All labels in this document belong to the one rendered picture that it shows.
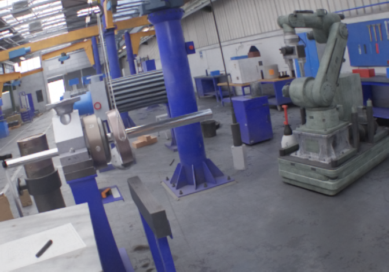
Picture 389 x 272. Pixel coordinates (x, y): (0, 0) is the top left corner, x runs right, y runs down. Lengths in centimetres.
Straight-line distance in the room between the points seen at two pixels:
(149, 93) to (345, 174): 376
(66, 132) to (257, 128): 392
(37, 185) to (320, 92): 304
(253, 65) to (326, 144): 591
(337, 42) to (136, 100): 367
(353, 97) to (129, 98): 368
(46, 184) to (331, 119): 307
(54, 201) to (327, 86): 311
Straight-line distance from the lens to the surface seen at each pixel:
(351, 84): 410
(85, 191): 204
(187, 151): 406
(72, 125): 214
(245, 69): 892
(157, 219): 155
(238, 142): 173
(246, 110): 542
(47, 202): 374
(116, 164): 257
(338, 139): 357
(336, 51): 356
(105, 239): 217
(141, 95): 586
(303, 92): 339
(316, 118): 347
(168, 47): 394
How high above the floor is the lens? 148
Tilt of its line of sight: 11 degrees down
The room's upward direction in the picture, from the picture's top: 11 degrees counter-clockwise
